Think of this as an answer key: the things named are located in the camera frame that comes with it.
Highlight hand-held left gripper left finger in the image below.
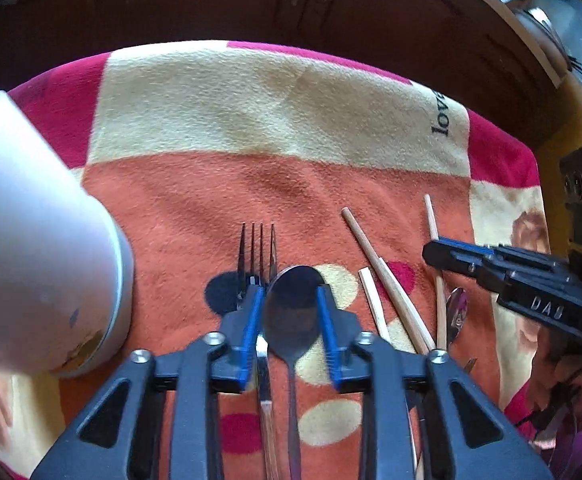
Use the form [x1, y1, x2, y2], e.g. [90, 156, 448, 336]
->
[31, 284, 272, 480]

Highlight dark wooden cabinet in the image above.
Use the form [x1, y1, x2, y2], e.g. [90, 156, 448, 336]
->
[0, 0, 566, 161]

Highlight black cable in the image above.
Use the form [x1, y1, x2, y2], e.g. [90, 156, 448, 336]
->
[516, 345, 582, 431]

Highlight white utensil holder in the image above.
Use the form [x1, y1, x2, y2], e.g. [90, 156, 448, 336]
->
[0, 67, 136, 378]

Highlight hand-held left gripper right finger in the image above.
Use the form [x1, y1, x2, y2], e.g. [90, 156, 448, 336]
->
[316, 284, 554, 480]

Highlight wooden door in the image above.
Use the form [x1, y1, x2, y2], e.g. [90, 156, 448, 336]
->
[536, 75, 582, 261]

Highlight large steel spoon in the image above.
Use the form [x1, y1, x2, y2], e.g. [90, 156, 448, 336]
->
[262, 265, 324, 480]

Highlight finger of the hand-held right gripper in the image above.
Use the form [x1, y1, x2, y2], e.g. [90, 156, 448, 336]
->
[494, 243, 572, 282]
[422, 239, 582, 347]

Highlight small steel spoon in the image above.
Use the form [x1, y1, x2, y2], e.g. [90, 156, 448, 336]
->
[443, 287, 472, 351]

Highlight wooden chopstick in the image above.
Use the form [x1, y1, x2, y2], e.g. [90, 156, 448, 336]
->
[341, 207, 434, 356]
[358, 268, 392, 343]
[423, 194, 449, 353]

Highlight printed blanket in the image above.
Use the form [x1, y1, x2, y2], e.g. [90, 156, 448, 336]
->
[0, 40, 554, 480]

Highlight steel fork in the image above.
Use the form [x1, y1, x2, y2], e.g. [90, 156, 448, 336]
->
[236, 222, 280, 480]

